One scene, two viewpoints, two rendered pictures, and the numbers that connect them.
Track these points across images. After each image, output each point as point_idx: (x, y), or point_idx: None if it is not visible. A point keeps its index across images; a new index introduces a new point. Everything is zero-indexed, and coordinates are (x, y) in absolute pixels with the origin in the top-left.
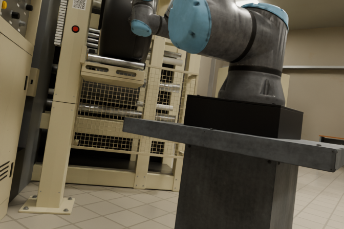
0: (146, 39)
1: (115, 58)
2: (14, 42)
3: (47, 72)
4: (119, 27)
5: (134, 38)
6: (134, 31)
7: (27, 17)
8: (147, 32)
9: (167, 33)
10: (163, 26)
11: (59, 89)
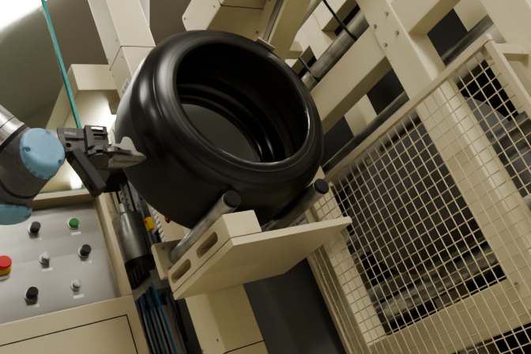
0: (173, 154)
1: (194, 226)
2: (23, 338)
3: (299, 277)
4: (137, 178)
5: (162, 173)
6: (10, 224)
7: (103, 260)
8: (4, 213)
9: (20, 181)
10: (3, 178)
11: (201, 339)
